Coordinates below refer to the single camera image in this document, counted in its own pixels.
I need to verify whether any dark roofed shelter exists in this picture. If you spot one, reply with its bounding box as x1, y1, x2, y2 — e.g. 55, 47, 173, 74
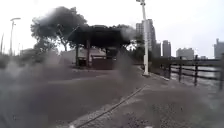
67, 24, 132, 71

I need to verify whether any white lamp pole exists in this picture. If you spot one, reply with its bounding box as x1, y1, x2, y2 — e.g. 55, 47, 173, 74
135, 0, 151, 77

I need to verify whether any tall grey high-rise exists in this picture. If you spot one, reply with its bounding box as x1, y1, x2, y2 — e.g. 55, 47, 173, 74
135, 18, 158, 58

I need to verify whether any narrow grey high-rise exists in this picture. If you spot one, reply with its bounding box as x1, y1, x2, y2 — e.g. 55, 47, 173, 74
161, 39, 172, 58

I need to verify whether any large leafy tree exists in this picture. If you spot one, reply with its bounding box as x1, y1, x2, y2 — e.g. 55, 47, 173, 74
30, 5, 89, 56

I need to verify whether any low pale building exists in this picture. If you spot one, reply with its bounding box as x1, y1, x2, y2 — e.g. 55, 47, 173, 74
175, 47, 196, 61

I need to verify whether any dark wooden fence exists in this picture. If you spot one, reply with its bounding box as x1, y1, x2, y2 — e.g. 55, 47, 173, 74
149, 54, 224, 92

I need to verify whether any pale water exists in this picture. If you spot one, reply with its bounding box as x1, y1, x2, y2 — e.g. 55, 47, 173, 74
170, 64, 224, 80

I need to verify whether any curved street lamp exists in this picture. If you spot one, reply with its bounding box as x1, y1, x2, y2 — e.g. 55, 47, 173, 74
8, 17, 22, 56

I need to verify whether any wide grey building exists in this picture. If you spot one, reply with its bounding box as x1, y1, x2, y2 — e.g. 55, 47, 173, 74
213, 37, 224, 60

